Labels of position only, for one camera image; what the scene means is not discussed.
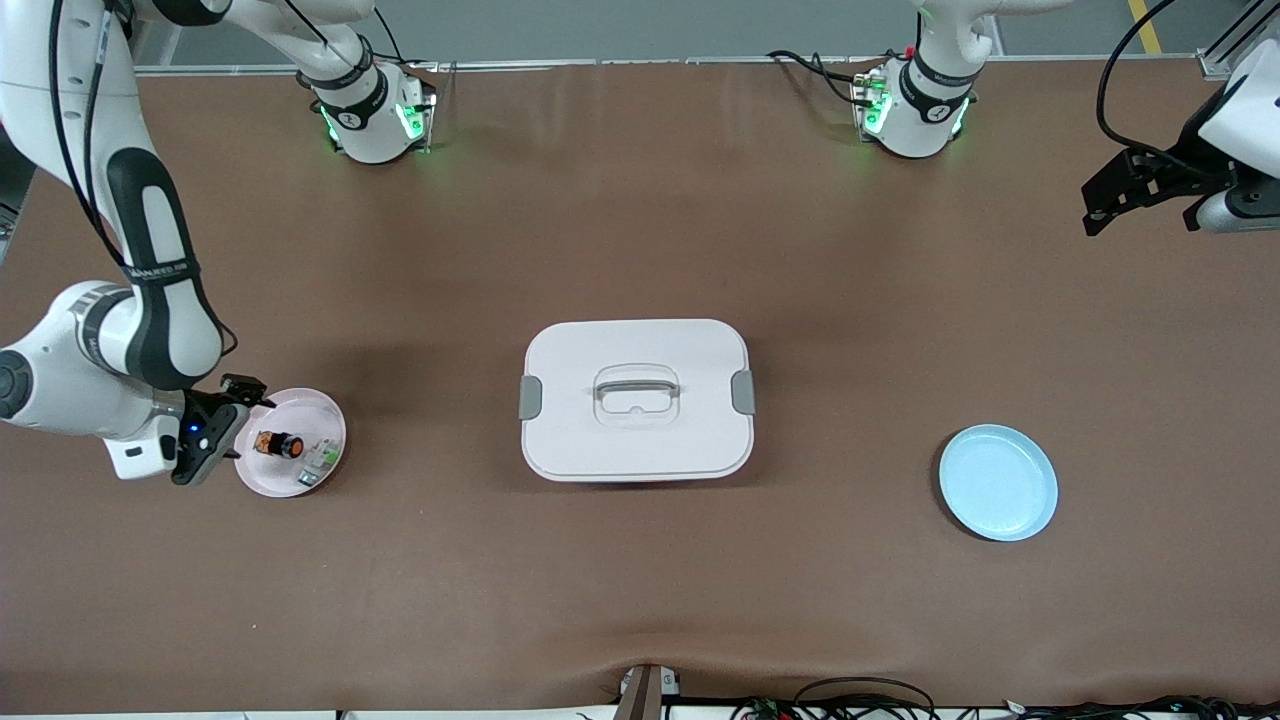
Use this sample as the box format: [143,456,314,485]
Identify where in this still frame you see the pink round plate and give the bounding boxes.
[233,388,348,499]

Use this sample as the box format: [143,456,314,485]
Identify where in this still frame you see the green and white small component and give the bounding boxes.
[298,437,344,489]

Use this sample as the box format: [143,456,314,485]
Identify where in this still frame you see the light blue round plate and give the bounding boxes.
[938,424,1059,543]

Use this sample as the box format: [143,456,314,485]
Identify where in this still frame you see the white lidded storage box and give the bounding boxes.
[519,319,757,483]

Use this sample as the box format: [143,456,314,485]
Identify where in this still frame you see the aluminium frame post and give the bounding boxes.
[1197,0,1280,81]

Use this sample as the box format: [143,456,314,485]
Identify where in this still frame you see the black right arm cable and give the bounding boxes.
[50,0,131,271]

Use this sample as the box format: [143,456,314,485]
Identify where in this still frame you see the black base cable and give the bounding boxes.
[765,48,876,106]

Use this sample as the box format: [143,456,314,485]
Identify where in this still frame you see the camera stand post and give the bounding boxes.
[615,663,681,720]

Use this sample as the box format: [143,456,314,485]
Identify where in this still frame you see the tangled black cables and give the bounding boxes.
[730,677,1280,720]

